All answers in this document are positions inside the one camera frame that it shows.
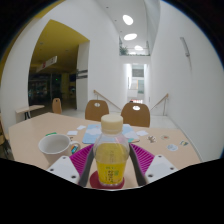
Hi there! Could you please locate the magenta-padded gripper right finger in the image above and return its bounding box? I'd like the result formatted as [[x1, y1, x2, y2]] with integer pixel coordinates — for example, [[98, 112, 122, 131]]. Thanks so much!
[[128, 142, 180, 187]]

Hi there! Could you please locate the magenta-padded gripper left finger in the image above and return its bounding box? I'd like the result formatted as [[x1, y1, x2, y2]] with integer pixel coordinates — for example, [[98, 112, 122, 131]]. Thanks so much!
[[46, 143, 97, 188]]

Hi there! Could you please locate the yellow drink bottle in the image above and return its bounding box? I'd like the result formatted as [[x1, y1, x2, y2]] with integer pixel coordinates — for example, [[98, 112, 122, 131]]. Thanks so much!
[[92, 113, 131, 187]]

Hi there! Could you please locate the white ceramic mug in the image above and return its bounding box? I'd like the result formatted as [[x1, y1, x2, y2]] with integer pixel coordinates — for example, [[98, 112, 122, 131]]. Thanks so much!
[[37, 133, 81, 165]]

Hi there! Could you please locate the round white sticker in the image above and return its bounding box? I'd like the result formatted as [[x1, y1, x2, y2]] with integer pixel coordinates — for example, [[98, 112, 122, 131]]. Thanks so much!
[[166, 143, 180, 153]]

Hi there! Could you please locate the flat round red coaster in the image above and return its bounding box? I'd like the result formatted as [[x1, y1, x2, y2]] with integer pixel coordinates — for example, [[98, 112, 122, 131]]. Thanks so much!
[[89, 170, 126, 190]]

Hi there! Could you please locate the blue cloud-print mouse pad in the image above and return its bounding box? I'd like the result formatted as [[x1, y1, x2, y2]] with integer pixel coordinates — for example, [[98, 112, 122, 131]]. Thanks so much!
[[81, 123, 141, 145]]

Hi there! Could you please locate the brown chair with oval cutout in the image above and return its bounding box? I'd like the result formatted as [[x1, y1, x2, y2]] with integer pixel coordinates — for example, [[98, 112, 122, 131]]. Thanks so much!
[[84, 99, 111, 122], [120, 102, 152, 129]]

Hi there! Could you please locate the brown wooden chair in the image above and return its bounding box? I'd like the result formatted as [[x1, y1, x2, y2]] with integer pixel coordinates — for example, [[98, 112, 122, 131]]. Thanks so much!
[[51, 97, 64, 115]]

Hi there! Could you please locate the wooden stair handrail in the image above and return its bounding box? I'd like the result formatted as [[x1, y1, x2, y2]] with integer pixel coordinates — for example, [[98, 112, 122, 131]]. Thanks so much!
[[149, 92, 170, 116], [92, 88, 123, 112]]

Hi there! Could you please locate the small beige side table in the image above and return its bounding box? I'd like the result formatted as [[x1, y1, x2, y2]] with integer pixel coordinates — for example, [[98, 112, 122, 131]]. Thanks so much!
[[14, 104, 46, 121]]

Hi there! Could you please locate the dark shop shelf unit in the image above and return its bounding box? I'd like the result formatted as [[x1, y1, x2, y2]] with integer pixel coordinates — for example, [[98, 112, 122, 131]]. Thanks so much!
[[28, 73, 63, 106]]

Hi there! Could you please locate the white hanging sign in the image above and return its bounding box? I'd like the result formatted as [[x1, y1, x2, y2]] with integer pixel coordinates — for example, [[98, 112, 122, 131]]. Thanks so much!
[[35, 55, 59, 74]]

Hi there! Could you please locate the green potted plant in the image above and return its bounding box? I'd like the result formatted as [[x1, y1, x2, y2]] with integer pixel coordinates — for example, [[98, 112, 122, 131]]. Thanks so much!
[[118, 45, 130, 57]]

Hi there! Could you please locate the group of oval ceiling lights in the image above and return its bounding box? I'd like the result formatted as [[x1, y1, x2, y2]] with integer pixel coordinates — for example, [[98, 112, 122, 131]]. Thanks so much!
[[121, 13, 145, 53]]

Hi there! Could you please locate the grey wall-mounted bar fixture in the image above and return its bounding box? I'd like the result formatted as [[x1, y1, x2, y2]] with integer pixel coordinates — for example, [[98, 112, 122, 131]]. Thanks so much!
[[179, 36, 191, 58]]

